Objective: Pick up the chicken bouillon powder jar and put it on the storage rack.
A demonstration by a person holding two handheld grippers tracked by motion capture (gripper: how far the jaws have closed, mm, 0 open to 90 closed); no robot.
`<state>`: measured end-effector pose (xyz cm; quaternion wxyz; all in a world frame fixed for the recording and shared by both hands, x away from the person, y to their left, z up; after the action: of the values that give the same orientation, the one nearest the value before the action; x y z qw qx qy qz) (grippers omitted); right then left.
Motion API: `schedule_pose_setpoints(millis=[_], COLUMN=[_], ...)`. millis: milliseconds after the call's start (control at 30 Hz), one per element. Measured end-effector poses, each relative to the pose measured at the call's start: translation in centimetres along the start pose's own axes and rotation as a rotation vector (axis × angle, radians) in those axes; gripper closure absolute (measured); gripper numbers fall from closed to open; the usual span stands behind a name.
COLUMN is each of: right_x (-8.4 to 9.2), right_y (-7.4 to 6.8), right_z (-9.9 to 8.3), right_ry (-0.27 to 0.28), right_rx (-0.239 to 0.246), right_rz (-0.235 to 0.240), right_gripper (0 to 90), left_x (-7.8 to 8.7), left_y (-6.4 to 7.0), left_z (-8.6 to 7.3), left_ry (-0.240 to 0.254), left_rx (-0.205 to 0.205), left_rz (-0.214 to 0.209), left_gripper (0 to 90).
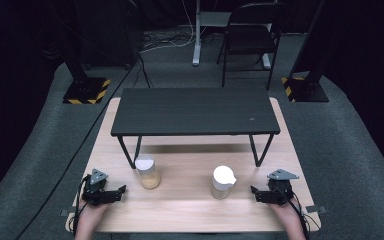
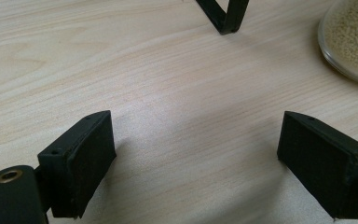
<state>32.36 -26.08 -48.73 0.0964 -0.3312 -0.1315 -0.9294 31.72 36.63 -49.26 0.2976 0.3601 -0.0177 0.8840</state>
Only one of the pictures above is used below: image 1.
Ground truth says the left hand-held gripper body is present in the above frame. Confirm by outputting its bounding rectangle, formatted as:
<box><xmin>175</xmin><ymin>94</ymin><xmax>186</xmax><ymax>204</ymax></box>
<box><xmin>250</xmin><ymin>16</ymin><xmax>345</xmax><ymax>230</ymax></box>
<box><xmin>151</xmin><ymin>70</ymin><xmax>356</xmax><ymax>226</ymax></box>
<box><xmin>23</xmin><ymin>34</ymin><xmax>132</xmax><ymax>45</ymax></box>
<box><xmin>80</xmin><ymin>168</ymin><xmax>123</xmax><ymax>207</ymax></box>

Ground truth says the black floor cable bundle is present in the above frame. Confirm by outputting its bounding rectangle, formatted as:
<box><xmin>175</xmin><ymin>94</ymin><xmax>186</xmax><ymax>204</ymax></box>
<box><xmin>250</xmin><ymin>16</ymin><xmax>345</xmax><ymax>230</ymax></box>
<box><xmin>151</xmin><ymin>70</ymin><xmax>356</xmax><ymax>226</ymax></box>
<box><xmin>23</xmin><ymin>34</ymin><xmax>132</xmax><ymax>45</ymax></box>
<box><xmin>136</xmin><ymin>28</ymin><xmax>194</xmax><ymax>89</ymax></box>

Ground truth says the black shelf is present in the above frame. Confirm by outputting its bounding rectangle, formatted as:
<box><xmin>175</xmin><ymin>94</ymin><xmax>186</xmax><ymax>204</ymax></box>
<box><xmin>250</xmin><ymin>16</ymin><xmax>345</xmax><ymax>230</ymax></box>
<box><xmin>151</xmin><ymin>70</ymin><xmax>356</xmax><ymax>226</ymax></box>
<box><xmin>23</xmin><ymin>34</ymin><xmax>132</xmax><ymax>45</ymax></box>
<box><xmin>110</xmin><ymin>87</ymin><xmax>282</xmax><ymax>170</ymax></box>

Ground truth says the black stand with striped base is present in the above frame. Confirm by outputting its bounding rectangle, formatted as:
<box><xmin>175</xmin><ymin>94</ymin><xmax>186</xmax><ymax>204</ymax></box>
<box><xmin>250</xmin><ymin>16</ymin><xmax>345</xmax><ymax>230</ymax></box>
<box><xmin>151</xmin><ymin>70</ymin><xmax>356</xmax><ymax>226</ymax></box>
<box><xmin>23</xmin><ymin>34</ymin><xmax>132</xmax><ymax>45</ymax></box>
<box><xmin>58</xmin><ymin>0</ymin><xmax>112</xmax><ymax>105</ymax></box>
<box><xmin>281</xmin><ymin>0</ymin><xmax>330</xmax><ymax>104</ymax></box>

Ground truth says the person's left hand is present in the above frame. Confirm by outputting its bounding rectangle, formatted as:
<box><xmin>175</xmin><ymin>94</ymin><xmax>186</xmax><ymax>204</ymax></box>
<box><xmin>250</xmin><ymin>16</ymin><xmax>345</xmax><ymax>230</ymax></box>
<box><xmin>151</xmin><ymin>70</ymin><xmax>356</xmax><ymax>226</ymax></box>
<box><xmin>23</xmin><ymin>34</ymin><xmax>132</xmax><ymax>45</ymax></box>
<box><xmin>78</xmin><ymin>200</ymin><xmax>113</xmax><ymax>223</ymax></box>

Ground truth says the long black floor cable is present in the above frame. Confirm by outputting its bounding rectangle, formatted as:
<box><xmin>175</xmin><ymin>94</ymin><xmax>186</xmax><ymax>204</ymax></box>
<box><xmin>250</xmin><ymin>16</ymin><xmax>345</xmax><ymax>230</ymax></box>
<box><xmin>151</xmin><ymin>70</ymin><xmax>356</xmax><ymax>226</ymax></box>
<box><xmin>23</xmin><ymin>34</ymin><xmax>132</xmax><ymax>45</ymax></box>
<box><xmin>14</xmin><ymin>63</ymin><xmax>138</xmax><ymax>240</ymax></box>

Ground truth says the person's right hand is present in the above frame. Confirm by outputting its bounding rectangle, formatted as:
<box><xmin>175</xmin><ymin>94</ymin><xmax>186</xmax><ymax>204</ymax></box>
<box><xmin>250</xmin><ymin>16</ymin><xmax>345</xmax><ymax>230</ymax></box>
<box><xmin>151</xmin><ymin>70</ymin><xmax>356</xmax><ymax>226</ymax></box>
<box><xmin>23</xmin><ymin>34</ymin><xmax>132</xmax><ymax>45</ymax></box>
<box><xmin>267</xmin><ymin>198</ymin><xmax>303</xmax><ymax>224</ymax></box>

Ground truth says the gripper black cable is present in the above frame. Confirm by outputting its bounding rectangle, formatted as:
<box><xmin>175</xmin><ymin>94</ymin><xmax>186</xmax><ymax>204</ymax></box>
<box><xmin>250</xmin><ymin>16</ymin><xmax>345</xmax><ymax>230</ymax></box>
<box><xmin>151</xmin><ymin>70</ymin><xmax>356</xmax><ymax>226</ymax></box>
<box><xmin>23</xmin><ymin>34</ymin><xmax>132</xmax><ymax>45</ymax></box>
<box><xmin>273</xmin><ymin>186</ymin><xmax>322</xmax><ymax>234</ymax></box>
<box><xmin>69</xmin><ymin>174</ymin><xmax>92</xmax><ymax>235</ymax></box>

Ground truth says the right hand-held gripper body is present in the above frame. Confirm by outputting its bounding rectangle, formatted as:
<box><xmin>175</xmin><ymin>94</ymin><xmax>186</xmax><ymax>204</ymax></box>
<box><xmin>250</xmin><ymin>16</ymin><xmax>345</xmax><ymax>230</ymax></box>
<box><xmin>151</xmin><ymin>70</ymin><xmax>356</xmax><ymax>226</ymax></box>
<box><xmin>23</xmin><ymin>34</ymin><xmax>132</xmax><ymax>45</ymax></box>
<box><xmin>266</xmin><ymin>168</ymin><xmax>300</xmax><ymax>206</ymax></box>

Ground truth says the white-legged desk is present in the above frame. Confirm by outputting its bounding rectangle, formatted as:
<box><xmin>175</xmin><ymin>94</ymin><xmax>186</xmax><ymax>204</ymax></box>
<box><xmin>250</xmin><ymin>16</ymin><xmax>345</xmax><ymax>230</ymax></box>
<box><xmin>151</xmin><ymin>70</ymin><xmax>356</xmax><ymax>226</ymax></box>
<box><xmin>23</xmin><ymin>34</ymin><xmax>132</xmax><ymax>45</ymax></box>
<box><xmin>191</xmin><ymin>0</ymin><xmax>272</xmax><ymax>70</ymax></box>

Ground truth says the glass jar with spouted lid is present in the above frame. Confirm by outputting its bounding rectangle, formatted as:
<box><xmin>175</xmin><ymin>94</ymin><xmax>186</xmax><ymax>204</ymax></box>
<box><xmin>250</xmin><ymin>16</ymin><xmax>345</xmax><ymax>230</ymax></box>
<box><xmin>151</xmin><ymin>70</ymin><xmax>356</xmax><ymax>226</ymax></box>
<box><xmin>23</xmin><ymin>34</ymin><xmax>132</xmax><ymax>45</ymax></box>
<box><xmin>211</xmin><ymin>165</ymin><xmax>238</xmax><ymax>200</ymax></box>

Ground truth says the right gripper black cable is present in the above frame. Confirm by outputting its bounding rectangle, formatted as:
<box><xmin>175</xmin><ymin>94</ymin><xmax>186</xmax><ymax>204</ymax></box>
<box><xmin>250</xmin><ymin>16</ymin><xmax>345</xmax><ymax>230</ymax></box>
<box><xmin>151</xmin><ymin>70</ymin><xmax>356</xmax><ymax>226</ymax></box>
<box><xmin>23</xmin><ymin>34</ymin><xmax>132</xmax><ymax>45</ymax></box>
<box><xmin>273</xmin><ymin>186</ymin><xmax>322</xmax><ymax>234</ymax></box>

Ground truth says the white cable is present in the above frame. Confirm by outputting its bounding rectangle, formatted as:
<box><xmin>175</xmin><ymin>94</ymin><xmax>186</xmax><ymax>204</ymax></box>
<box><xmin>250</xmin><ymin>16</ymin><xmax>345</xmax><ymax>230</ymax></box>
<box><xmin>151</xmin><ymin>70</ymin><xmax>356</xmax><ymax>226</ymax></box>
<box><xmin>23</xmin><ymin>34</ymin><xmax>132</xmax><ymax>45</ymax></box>
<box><xmin>142</xmin><ymin>0</ymin><xmax>198</xmax><ymax>54</ymax></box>

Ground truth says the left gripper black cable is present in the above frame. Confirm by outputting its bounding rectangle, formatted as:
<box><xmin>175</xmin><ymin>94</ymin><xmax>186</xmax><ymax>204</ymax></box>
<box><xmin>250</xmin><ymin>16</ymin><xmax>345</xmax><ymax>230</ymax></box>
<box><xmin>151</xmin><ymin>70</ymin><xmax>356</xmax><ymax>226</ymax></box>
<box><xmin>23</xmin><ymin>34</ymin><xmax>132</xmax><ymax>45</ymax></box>
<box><xmin>69</xmin><ymin>174</ymin><xmax>92</xmax><ymax>235</ymax></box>

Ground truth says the black folding chair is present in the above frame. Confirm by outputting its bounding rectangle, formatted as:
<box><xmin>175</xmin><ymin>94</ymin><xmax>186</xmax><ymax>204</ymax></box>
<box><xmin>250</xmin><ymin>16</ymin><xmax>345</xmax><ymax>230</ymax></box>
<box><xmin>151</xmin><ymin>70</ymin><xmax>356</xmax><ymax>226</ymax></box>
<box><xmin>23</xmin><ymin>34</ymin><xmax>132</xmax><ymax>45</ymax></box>
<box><xmin>215</xmin><ymin>1</ymin><xmax>286</xmax><ymax>91</ymax></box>

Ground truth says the grey table bracket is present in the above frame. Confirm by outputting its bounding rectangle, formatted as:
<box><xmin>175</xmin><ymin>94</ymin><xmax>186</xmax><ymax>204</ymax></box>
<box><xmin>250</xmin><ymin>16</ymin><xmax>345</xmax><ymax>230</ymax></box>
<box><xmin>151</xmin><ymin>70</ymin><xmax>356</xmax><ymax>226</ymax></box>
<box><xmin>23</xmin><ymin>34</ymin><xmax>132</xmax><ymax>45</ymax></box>
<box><xmin>305</xmin><ymin>205</ymin><xmax>328</xmax><ymax>215</ymax></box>
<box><xmin>59</xmin><ymin>208</ymin><xmax>78</xmax><ymax>218</ymax></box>

